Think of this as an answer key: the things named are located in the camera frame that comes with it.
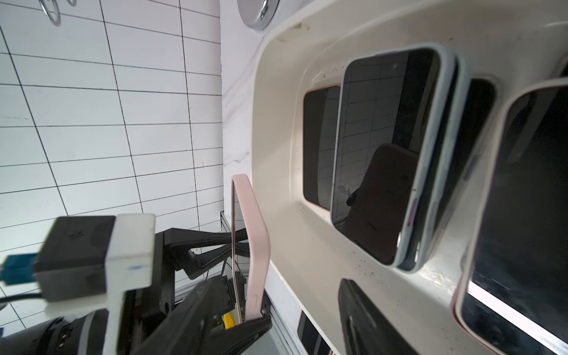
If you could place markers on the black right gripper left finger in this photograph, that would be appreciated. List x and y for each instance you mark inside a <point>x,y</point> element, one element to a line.
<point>184,330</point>

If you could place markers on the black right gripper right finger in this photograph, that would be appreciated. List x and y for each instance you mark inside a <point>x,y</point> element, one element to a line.
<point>365,329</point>

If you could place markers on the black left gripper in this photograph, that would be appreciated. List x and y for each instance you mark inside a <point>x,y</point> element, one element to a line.
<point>194,253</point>

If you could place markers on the white plastic storage box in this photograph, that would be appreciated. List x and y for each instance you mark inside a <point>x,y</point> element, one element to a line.
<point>514,44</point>

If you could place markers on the chrome glass holder stand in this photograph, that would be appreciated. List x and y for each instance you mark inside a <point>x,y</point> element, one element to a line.
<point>256,15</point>

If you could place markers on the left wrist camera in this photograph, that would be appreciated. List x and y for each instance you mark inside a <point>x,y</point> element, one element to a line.
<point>87,264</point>

